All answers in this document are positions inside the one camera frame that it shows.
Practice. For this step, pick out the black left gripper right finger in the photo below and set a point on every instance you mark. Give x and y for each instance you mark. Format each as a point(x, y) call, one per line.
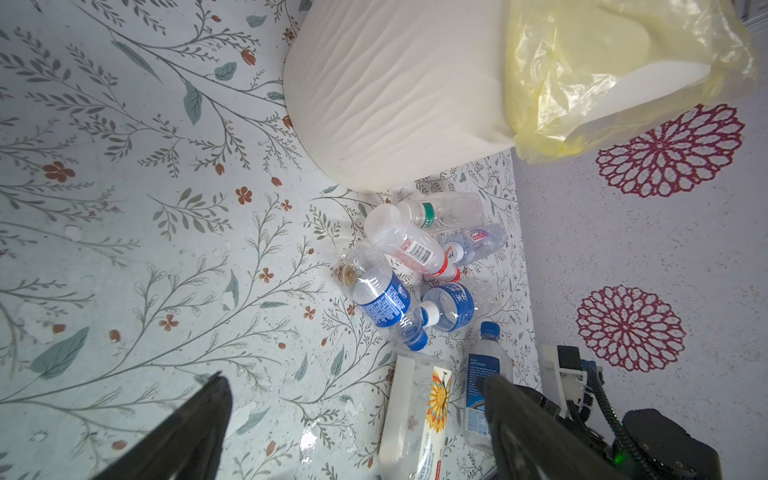
point(529, 443)

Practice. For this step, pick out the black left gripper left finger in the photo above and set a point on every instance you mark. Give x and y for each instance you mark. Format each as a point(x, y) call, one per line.
point(188, 444)

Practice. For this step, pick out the clear bottle blue cap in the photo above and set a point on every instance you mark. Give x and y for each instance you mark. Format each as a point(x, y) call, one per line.
point(486, 359)

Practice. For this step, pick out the white sunflower-label bottle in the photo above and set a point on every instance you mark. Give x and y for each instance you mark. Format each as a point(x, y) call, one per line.
point(414, 434)

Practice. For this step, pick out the clear blue-label blue-cap bottle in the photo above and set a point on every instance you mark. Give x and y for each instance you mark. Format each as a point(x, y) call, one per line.
point(452, 306)

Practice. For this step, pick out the blue-label water bottle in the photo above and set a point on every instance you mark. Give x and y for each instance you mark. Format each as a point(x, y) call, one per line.
point(366, 277)

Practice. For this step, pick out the cream ribbed waste bin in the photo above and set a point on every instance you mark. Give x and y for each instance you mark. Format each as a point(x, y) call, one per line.
point(381, 93)

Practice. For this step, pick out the yellow plastic bin liner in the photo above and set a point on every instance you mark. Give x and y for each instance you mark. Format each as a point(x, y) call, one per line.
point(588, 74)

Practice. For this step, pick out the white red-cap bottle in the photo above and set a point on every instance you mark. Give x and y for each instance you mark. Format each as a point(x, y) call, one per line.
point(392, 232)

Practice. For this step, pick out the clear green-cap bottle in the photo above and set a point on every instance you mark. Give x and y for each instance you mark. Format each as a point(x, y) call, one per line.
point(444, 212)

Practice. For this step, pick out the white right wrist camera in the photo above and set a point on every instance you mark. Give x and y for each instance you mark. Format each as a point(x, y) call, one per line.
point(564, 381)

